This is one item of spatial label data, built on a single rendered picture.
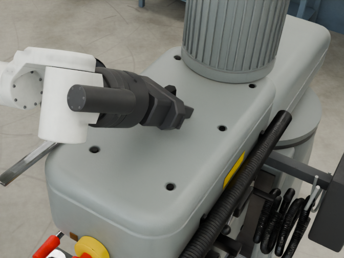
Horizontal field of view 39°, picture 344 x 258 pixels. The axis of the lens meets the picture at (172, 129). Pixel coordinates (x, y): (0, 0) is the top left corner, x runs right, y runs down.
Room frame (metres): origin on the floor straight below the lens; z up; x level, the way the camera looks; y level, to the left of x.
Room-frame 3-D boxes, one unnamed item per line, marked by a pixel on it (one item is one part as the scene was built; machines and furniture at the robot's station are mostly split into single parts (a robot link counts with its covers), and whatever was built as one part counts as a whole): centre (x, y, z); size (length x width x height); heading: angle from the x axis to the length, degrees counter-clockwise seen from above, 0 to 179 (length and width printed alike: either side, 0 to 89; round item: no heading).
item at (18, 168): (0.58, 0.19, 1.89); 0.24 x 0.04 x 0.01; 150
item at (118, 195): (0.67, 0.00, 1.81); 0.47 x 0.26 x 0.16; 153
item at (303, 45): (1.10, -0.22, 1.66); 0.80 x 0.23 x 0.20; 153
